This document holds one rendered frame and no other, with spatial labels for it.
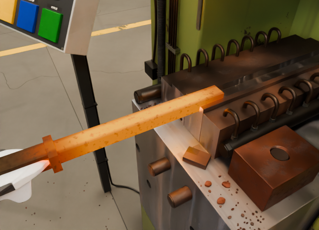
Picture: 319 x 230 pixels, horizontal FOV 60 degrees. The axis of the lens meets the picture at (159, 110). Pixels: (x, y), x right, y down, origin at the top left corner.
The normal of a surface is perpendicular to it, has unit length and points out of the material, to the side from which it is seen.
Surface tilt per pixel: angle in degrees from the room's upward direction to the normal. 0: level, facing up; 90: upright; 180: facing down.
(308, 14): 90
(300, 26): 90
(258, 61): 0
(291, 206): 0
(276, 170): 0
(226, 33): 90
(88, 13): 90
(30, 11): 60
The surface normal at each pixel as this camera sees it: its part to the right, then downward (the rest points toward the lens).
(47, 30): -0.51, 0.08
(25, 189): 0.49, 0.57
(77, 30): 0.81, 0.39
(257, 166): 0.00, -0.76
